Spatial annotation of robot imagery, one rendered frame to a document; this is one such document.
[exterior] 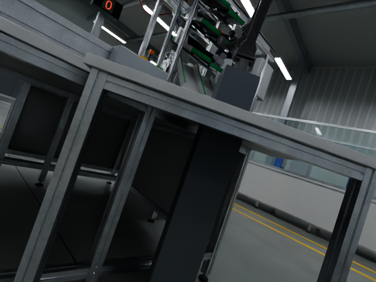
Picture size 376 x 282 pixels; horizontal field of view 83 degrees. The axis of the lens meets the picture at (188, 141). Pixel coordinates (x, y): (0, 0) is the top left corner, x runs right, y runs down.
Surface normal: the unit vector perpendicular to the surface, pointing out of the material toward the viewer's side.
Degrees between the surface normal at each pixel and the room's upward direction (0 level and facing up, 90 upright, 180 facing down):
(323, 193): 90
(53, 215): 90
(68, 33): 90
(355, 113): 90
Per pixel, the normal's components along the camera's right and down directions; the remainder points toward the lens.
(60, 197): 0.07, 0.00
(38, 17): 0.63, 0.19
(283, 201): -0.61, -0.24
